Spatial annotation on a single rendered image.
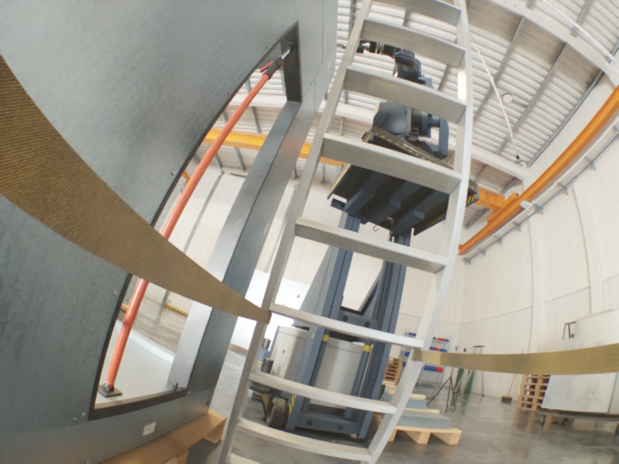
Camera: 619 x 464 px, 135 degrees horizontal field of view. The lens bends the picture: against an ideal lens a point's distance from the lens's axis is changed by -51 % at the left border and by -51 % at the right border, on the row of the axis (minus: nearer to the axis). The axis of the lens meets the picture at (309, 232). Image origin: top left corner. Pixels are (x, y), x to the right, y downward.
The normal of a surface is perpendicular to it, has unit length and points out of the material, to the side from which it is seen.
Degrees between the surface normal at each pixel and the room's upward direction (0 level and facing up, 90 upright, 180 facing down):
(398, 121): 125
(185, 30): 90
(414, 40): 180
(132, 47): 90
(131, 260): 90
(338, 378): 90
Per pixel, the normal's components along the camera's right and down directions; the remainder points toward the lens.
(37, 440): 0.96, 0.24
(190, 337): -0.03, -0.41
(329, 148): -0.28, 0.88
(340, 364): 0.25, -0.32
